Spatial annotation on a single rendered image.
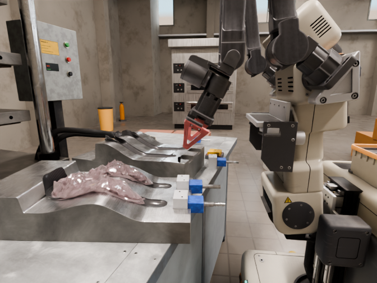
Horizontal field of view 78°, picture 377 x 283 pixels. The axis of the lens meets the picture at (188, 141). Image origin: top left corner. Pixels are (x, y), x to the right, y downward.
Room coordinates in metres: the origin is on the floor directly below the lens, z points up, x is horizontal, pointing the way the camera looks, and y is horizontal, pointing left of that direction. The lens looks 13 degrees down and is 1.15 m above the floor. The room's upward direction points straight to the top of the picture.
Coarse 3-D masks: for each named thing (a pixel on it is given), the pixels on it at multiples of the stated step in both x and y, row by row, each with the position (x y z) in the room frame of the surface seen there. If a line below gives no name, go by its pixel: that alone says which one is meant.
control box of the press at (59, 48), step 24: (48, 24) 1.33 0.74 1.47; (24, 48) 1.24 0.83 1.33; (48, 48) 1.31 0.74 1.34; (72, 48) 1.47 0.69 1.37; (24, 72) 1.25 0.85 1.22; (48, 72) 1.29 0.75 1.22; (72, 72) 1.45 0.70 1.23; (24, 96) 1.26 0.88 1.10; (48, 96) 1.27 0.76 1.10; (72, 96) 1.43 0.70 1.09
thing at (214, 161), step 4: (212, 156) 0.96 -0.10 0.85; (216, 156) 0.96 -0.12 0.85; (212, 160) 0.94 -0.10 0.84; (216, 160) 0.94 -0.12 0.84; (220, 160) 0.94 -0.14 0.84; (224, 160) 0.94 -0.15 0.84; (212, 164) 0.94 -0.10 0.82; (216, 164) 0.94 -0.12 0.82; (220, 164) 0.94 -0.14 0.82; (224, 164) 0.94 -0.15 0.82; (208, 168) 0.94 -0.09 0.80; (212, 168) 0.94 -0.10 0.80; (216, 168) 0.94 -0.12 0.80
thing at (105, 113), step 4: (100, 108) 5.92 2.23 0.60; (104, 108) 5.92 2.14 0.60; (108, 108) 5.97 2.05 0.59; (112, 108) 6.13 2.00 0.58; (100, 112) 5.93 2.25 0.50; (104, 112) 5.92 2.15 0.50; (108, 112) 5.97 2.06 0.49; (112, 112) 6.10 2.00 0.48; (100, 116) 5.94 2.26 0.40; (104, 116) 5.93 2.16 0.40; (108, 116) 5.97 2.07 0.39; (112, 116) 6.09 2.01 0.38; (100, 120) 5.96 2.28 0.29; (104, 120) 5.93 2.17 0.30; (108, 120) 5.97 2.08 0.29; (112, 120) 6.08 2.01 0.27; (100, 124) 5.97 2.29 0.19; (104, 124) 5.93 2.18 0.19; (108, 124) 5.97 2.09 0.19; (112, 124) 6.08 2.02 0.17; (100, 128) 6.00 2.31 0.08; (104, 128) 5.94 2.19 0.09; (108, 128) 5.97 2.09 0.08; (112, 128) 6.07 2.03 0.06
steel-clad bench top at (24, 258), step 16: (208, 144) 1.38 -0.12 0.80; (224, 144) 1.38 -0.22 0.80; (208, 160) 1.07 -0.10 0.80; (208, 176) 0.86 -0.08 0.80; (0, 240) 0.47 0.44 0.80; (16, 240) 0.47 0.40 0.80; (0, 256) 0.42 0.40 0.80; (16, 256) 0.42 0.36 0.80; (32, 256) 0.42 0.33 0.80; (48, 256) 0.42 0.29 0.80; (64, 256) 0.42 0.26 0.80; (80, 256) 0.42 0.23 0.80; (96, 256) 0.42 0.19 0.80; (112, 256) 0.42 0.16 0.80; (128, 256) 0.42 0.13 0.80; (144, 256) 0.42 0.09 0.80; (160, 256) 0.42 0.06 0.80; (0, 272) 0.37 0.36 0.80; (16, 272) 0.37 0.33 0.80; (32, 272) 0.37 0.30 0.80; (48, 272) 0.37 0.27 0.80; (64, 272) 0.37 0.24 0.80; (80, 272) 0.37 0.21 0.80; (96, 272) 0.37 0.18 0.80; (112, 272) 0.37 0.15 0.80; (128, 272) 0.37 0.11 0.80; (144, 272) 0.37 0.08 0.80
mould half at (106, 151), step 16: (96, 144) 0.87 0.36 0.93; (112, 144) 0.87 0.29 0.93; (144, 144) 0.98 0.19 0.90; (160, 144) 1.04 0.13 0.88; (176, 144) 1.04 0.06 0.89; (80, 160) 0.90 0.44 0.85; (96, 160) 0.88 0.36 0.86; (112, 160) 0.85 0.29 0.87; (128, 160) 0.83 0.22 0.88; (144, 160) 0.81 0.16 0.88; (160, 160) 0.80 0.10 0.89; (176, 160) 0.79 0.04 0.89; (192, 160) 0.84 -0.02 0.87; (160, 176) 0.79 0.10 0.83; (176, 176) 0.77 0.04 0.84; (192, 176) 0.84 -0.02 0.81
